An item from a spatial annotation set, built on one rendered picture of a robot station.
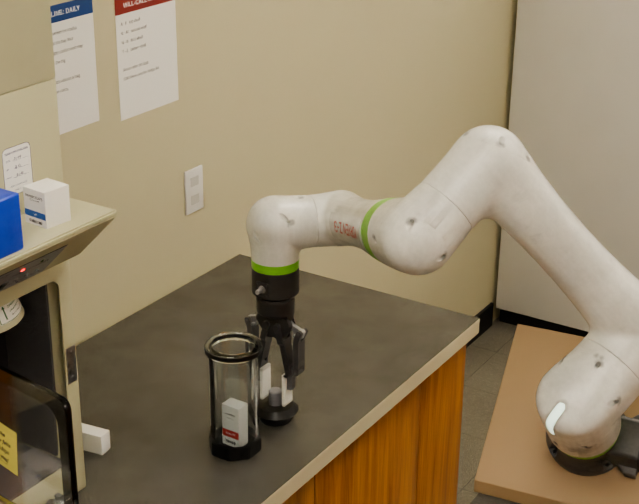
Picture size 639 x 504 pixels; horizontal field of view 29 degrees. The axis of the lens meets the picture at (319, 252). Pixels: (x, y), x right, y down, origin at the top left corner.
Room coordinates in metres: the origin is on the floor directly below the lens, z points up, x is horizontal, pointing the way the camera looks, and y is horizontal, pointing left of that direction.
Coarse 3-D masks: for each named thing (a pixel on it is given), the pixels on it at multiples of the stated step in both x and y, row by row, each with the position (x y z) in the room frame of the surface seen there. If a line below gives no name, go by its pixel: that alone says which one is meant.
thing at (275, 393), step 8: (272, 392) 2.19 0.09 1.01; (280, 392) 2.19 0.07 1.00; (264, 400) 2.21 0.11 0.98; (272, 400) 2.19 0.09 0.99; (280, 400) 2.19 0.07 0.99; (264, 408) 2.18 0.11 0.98; (272, 408) 2.18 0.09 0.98; (280, 408) 2.18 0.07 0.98; (288, 408) 2.18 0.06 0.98; (296, 408) 2.19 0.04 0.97; (264, 416) 2.16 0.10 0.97; (272, 416) 2.16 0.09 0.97; (280, 416) 2.16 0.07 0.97; (288, 416) 2.17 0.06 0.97; (272, 424) 2.17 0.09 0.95; (280, 424) 2.17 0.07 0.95
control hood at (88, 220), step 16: (80, 208) 1.89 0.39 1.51; (96, 208) 1.89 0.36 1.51; (32, 224) 1.82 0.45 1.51; (64, 224) 1.82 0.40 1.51; (80, 224) 1.82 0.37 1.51; (96, 224) 1.85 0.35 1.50; (32, 240) 1.75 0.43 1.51; (48, 240) 1.76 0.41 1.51; (64, 240) 1.78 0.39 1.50; (80, 240) 1.86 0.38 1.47; (16, 256) 1.70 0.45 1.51; (32, 256) 1.73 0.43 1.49; (64, 256) 1.87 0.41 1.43; (0, 272) 1.68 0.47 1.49
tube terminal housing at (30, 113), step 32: (0, 96) 1.85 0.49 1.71; (32, 96) 1.90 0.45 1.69; (0, 128) 1.84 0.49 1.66; (32, 128) 1.90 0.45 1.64; (0, 160) 1.84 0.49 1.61; (32, 160) 1.89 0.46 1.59; (32, 288) 1.87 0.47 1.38; (64, 288) 1.94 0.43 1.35; (64, 320) 1.93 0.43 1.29; (64, 352) 1.93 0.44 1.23; (64, 384) 1.96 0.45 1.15
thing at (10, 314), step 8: (8, 304) 1.86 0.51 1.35; (16, 304) 1.88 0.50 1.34; (0, 312) 1.84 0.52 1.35; (8, 312) 1.85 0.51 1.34; (16, 312) 1.87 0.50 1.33; (0, 320) 1.83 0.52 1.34; (8, 320) 1.85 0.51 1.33; (16, 320) 1.86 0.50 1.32; (0, 328) 1.83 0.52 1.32; (8, 328) 1.84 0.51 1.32
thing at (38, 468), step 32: (0, 384) 1.57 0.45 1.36; (32, 384) 1.52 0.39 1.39; (0, 416) 1.58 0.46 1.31; (32, 416) 1.53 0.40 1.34; (64, 416) 1.48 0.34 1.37; (32, 448) 1.53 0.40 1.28; (64, 448) 1.48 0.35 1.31; (0, 480) 1.59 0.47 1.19; (32, 480) 1.54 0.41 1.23; (64, 480) 1.49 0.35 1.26
